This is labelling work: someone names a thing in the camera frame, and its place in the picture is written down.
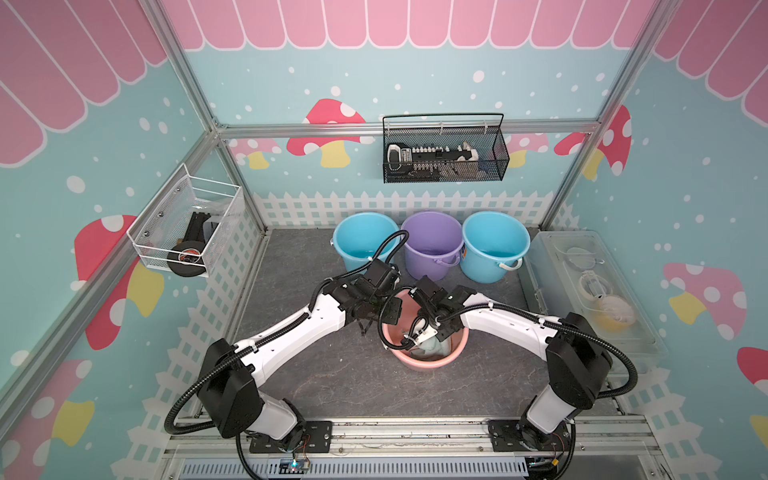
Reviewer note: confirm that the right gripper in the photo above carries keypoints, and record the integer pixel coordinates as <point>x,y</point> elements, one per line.
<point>441,334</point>

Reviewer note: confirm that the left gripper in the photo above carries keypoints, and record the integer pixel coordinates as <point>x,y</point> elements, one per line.
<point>392,316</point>

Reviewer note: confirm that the pink bucket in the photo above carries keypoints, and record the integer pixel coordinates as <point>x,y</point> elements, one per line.
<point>395,334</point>

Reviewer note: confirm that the light green cloth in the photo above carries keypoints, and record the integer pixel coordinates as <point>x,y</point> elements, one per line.
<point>432,350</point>

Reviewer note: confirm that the teal bucket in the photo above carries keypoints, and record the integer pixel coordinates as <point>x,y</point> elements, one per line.
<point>494,244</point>
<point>357,237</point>

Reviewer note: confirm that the purple bucket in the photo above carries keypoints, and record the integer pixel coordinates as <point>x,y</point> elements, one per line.
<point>434,245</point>

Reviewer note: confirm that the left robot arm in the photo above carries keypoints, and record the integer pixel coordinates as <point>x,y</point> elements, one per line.
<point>226,394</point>

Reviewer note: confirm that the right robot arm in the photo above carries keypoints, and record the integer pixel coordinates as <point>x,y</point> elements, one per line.
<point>582,367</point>

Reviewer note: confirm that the clear plastic storage box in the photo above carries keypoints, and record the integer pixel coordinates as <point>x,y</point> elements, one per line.
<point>573,271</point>

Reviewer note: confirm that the white power strip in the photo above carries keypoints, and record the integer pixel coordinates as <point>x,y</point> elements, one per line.
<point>424,161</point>

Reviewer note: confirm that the black tape dispenser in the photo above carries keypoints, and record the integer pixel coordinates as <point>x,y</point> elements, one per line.
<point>185,259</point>

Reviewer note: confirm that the black wire wall basket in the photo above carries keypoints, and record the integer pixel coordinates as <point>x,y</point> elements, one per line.
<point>482,131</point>

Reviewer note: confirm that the white wire wall basket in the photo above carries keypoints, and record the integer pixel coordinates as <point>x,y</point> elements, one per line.
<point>163,222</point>

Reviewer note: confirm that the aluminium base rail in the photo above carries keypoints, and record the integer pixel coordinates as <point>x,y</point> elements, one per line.
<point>593,447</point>

